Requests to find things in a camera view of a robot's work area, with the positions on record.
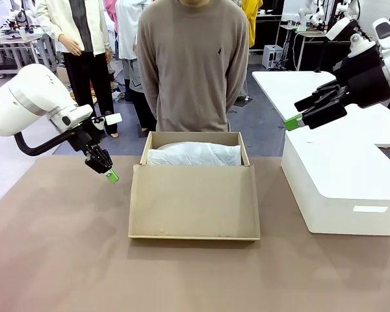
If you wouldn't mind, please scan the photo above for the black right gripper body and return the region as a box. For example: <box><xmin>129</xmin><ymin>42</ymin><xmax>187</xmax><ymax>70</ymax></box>
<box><xmin>333</xmin><ymin>43</ymin><xmax>390</xmax><ymax>110</ymax></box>

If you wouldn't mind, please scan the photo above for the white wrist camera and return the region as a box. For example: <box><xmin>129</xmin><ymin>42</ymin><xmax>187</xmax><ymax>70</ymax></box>
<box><xmin>104</xmin><ymin>112</ymin><xmax>123</xmax><ymax>126</ymax></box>
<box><xmin>326</xmin><ymin>16</ymin><xmax>360</xmax><ymax>42</ymax></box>

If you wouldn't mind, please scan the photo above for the white rounded box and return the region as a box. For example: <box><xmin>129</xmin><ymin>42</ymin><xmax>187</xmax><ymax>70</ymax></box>
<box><xmin>281</xmin><ymin>129</ymin><xmax>390</xmax><ymax>237</ymax></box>

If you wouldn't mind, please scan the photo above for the white label sticker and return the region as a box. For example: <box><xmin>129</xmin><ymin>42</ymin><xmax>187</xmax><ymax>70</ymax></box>
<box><xmin>352</xmin><ymin>205</ymin><xmax>388</xmax><ymax>214</ymax></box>

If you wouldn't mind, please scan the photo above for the black frame table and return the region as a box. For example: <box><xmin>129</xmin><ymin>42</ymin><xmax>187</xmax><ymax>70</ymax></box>
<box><xmin>294</xmin><ymin>31</ymin><xmax>352</xmax><ymax>73</ymax></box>

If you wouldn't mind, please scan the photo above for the white tissue paper sheet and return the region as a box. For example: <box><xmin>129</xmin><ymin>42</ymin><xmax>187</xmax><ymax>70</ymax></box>
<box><xmin>146</xmin><ymin>141</ymin><xmax>243</xmax><ymax>167</ymax></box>

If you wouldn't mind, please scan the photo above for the white right camera mount bracket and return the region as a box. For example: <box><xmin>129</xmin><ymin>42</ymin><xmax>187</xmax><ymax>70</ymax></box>
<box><xmin>349</xmin><ymin>32</ymin><xmax>376</xmax><ymax>59</ymax></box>

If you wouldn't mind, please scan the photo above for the grey background work table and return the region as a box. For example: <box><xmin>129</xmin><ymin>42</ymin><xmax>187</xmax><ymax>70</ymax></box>
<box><xmin>0</xmin><ymin>34</ymin><xmax>58</xmax><ymax>79</ymax></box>

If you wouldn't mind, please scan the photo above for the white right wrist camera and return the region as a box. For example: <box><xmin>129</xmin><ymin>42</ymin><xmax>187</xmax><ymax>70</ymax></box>
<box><xmin>326</xmin><ymin>16</ymin><xmax>360</xmax><ymax>42</ymax></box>

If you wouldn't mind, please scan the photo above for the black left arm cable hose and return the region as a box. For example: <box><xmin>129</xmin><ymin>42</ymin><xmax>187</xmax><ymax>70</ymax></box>
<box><xmin>0</xmin><ymin>83</ymin><xmax>82</xmax><ymax>157</ymax></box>

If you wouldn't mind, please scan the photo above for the white cube frame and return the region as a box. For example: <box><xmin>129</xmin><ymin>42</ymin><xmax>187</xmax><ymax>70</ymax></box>
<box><xmin>262</xmin><ymin>44</ymin><xmax>284</xmax><ymax>70</ymax></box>

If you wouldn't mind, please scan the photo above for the figure in yellow garment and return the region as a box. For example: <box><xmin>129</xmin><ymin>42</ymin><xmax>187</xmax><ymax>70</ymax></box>
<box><xmin>242</xmin><ymin>0</ymin><xmax>263</xmax><ymax>48</ymax></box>

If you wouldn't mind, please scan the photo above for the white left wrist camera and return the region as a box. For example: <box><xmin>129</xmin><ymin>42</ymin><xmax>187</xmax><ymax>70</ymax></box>
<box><xmin>104</xmin><ymin>112</ymin><xmax>123</xmax><ymax>126</ymax></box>

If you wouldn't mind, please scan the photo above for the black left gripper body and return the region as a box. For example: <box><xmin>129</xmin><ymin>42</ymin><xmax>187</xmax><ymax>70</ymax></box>
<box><xmin>68</xmin><ymin>122</ymin><xmax>101</xmax><ymax>153</ymax></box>

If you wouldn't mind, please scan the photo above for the person in taupe sweater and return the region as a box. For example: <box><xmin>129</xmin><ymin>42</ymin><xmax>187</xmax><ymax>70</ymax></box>
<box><xmin>136</xmin><ymin>0</ymin><xmax>250</xmax><ymax>133</ymax></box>

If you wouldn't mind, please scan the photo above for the figure in pink garment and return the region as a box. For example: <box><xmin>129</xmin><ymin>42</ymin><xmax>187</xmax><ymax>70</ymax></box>
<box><xmin>104</xmin><ymin>0</ymin><xmax>118</xmax><ymax>33</ymax></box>

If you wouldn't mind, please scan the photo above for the brown cardboard shoe box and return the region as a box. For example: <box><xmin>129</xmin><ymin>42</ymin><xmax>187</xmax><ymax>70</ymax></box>
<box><xmin>127</xmin><ymin>131</ymin><xmax>261</xmax><ymax>241</ymax></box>

